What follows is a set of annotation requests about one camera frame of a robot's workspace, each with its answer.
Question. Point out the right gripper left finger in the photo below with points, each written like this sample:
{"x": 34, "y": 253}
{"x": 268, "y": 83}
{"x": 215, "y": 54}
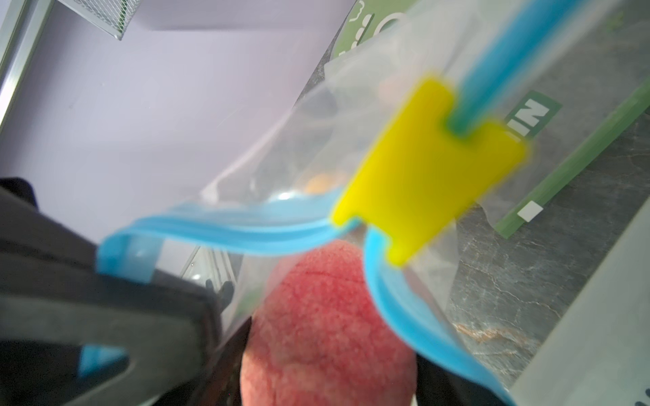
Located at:
{"x": 219, "y": 384}

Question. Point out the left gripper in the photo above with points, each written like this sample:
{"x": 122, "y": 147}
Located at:
{"x": 72, "y": 337}

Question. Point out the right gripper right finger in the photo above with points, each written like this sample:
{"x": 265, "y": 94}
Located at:
{"x": 438, "y": 387}

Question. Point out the red peach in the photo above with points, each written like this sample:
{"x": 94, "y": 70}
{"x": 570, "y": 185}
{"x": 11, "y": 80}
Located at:
{"x": 318, "y": 340}

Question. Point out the clear blue-zipper bag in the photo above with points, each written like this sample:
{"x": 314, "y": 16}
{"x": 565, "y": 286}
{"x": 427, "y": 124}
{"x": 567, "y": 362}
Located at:
{"x": 414, "y": 165}

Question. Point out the yellow peach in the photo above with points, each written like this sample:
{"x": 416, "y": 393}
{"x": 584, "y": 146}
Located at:
{"x": 321, "y": 184}

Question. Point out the green printed zip-top bag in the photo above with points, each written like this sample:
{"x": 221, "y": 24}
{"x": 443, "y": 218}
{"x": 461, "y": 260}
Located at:
{"x": 592, "y": 81}

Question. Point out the white plastic basket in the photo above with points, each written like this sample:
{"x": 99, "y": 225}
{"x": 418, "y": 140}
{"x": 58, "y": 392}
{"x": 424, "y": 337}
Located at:
{"x": 598, "y": 353}

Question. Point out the white mesh wall basket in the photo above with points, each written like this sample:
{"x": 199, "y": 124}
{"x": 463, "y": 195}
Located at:
{"x": 111, "y": 16}

